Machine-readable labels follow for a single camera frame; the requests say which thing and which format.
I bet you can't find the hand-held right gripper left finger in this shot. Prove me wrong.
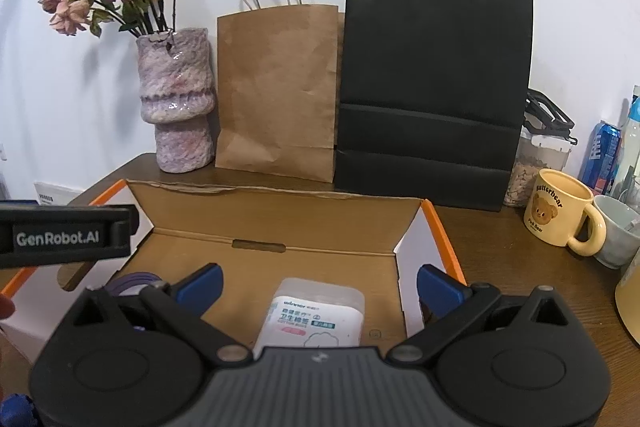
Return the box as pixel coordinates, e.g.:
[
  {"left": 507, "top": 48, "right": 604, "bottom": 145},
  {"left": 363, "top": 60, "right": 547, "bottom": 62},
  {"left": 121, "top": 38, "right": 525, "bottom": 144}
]
[{"left": 74, "top": 262, "right": 252, "bottom": 366}]

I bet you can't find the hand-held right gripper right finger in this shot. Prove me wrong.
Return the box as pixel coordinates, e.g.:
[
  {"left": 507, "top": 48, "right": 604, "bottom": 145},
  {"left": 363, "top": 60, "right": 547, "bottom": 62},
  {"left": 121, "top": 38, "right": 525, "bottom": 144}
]
[{"left": 386, "top": 263, "right": 582, "bottom": 366}]

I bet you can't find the white cotton swab box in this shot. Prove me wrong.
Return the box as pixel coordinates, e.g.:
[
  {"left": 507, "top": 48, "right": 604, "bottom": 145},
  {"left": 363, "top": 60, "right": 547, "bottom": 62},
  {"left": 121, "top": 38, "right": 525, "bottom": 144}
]
[{"left": 252, "top": 277, "right": 366, "bottom": 359}]

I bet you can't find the red printed cardboard box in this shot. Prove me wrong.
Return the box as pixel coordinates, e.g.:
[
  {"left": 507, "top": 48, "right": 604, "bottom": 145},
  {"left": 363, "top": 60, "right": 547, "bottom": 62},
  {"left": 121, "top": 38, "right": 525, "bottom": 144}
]
[{"left": 0, "top": 178, "right": 469, "bottom": 365}]

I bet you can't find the white slotted appliance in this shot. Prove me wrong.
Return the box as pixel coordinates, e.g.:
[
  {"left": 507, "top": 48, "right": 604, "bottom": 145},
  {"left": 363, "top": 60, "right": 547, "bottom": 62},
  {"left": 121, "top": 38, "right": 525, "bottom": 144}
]
[{"left": 33, "top": 180, "right": 89, "bottom": 208}]

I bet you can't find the purple roll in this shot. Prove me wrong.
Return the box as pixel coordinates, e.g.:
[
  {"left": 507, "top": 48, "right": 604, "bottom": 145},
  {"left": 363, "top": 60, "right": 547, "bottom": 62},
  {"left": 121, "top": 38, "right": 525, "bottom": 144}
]
[{"left": 107, "top": 271, "right": 169, "bottom": 298}]

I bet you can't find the yellow bear mug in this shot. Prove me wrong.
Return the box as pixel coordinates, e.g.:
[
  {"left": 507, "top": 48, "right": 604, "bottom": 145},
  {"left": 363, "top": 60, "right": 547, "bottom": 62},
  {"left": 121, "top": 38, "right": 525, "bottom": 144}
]
[{"left": 523, "top": 167, "right": 609, "bottom": 258}]

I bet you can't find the clear jar with black lid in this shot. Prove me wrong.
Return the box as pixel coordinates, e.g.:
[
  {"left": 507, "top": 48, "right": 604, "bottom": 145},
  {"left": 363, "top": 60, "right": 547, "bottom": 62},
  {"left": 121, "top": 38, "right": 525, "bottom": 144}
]
[{"left": 502, "top": 89, "right": 579, "bottom": 208}]

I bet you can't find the pink mottled ceramic vase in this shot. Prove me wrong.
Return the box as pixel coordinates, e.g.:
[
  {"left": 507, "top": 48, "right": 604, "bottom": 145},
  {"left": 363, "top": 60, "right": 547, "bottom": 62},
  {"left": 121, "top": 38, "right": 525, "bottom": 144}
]
[{"left": 135, "top": 27, "right": 219, "bottom": 173}]

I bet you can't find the grey ceramic cup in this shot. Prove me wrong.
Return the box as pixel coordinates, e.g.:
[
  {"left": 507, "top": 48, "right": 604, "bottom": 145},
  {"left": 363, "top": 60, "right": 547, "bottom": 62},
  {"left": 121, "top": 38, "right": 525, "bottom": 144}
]
[{"left": 592, "top": 194, "right": 640, "bottom": 271}]

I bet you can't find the cream thermos jug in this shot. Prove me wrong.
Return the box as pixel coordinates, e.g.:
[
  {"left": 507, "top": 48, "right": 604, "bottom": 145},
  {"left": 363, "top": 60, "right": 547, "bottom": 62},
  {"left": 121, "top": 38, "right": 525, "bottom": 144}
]
[{"left": 613, "top": 251, "right": 640, "bottom": 343}]

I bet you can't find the brown paper bag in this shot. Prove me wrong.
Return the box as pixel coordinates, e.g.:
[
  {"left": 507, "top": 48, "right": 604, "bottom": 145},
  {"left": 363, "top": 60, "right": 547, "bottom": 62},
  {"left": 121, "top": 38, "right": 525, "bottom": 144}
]
[{"left": 215, "top": 0, "right": 346, "bottom": 184}]

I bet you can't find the blue drink can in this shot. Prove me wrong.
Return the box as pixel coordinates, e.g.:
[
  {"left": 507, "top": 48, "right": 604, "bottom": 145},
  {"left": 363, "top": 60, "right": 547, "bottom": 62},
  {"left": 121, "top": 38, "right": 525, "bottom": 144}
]
[{"left": 579, "top": 120, "right": 622, "bottom": 196}]

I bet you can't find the black paper bag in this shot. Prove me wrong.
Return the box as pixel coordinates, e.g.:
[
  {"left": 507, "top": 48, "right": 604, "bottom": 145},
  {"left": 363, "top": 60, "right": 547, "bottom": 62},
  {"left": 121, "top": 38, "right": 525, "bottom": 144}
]
[{"left": 333, "top": 0, "right": 535, "bottom": 213}]

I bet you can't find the clear bottle with blue label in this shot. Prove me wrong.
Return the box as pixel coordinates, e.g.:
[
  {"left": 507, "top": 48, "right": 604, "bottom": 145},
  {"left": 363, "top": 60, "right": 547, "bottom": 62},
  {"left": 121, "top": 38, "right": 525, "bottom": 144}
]
[{"left": 612, "top": 84, "right": 640, "bottom": 203}]

